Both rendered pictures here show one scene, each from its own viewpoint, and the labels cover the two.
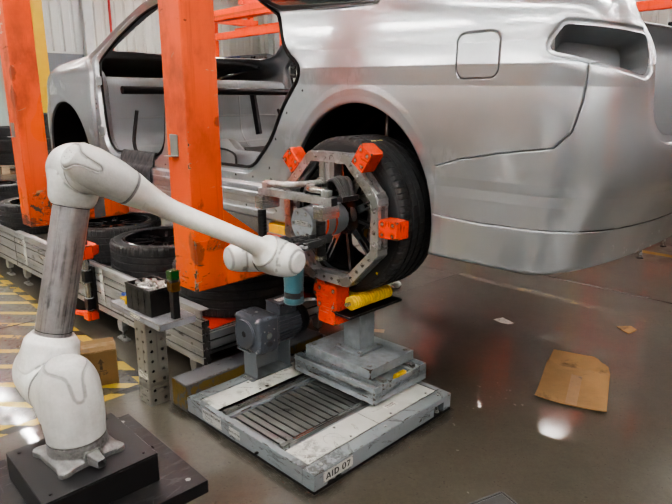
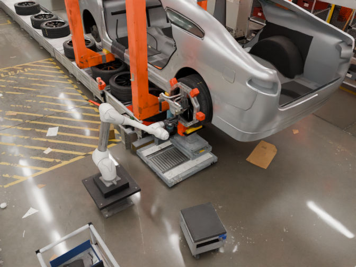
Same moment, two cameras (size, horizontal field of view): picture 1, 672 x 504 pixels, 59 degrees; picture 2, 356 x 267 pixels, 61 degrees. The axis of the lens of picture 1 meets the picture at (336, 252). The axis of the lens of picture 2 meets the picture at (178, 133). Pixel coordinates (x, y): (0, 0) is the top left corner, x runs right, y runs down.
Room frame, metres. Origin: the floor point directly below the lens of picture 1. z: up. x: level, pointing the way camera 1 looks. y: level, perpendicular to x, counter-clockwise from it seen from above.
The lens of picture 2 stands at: (-0.84, -0.30, 2.87)
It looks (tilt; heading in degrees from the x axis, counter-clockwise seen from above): 37 degrees down; 7
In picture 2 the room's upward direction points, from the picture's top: 2 degrees clockwise
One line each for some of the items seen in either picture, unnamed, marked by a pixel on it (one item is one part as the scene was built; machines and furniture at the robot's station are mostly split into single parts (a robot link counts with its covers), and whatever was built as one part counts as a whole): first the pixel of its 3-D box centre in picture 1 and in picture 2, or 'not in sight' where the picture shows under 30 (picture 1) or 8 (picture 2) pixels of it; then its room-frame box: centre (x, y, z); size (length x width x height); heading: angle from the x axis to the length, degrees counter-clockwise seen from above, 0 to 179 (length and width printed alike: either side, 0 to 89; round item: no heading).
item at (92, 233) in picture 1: (113, 236); (109, 70); (4.11, 1.58, 0.39); 0.66 x 0.66 x 0.24
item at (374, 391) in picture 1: (358, 365); (190, 144); (2.53, -0.11, 0.13); 0.50 x 0.36 x 0.10; 46
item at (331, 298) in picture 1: (339, 300); (184, 127); (2.43, -0.01, 0.48); 0.16 x 0.12 x 0.17; 136
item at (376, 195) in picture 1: (332, 218); (183, 105); (2.41, 0.01, 0.85); 0.54 x 0.07 x 0.54; 46
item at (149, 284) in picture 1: (152, 294); (125, 119); (2.42, 0.79, 0.51); 0.20 x 0.14 x 0.13; 48
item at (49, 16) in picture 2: not in sight; (44, 20); (6.54, 4.07, 0.39); 0.66 x 0.66 x 0.24
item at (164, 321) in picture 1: (151, 310); (125, 124); (2.43, 0.80, 0.44); 0.43 x 0.17 x 0.03; 46
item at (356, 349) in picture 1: (359, 327); (191, 133); (2.53, -0.11, 0.32); 0.40 x 0.30 x 0.28; 46
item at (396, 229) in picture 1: (393, 228); (199, 116); (2.19, -0.22, 0.85); 0.09 x 0.08 x 0.07; 46
